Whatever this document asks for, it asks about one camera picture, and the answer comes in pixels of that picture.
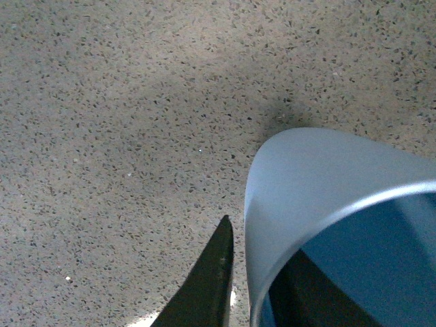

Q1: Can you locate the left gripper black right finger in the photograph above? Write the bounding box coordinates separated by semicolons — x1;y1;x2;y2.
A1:
268;250;378;326

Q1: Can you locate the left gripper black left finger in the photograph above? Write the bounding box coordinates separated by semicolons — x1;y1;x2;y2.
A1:
152;215;234;327

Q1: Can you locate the blue plastic cup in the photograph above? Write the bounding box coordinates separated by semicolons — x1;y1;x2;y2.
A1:
244;128;435;326

